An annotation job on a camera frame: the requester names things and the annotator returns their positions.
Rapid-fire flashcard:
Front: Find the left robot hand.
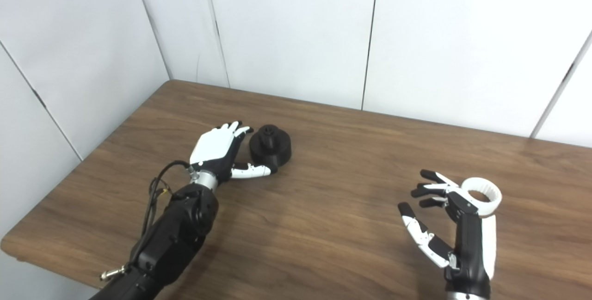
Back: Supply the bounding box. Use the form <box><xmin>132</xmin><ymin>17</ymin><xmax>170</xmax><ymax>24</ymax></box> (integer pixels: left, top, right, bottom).
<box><xmin>189</xmin><ymin>121</ymin><xmax>278</xmax><ymax>183</ymax></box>

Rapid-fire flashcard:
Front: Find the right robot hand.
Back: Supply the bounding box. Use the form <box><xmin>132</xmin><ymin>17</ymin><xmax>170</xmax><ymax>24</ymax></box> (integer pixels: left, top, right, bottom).
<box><xmin>398</xmin><ymin>169</ymin><xmax>497</xmax><ymax>299</ymax></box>

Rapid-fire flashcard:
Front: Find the white toothed ring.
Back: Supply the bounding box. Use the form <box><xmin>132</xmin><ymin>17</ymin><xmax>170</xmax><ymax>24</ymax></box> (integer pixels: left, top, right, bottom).
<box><xmin>461</xmin><ymin>177</ymin><xmax>503</xmax><ymax>218</ymax></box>

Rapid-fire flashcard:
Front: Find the round black part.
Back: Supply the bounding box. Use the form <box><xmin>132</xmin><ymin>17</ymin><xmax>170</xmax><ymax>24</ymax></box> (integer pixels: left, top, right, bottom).
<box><xmin>249</xmin><ymin>124</ymin><xmax>293</xmax><ymax>165</ymax></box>

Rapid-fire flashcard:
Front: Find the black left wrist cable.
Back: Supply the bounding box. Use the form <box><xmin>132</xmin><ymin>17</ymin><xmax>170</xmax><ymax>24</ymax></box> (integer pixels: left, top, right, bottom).
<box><xmin>99</xmin><ymin>160</ymin><xmax>191</xmax><ymax>282</ymax></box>

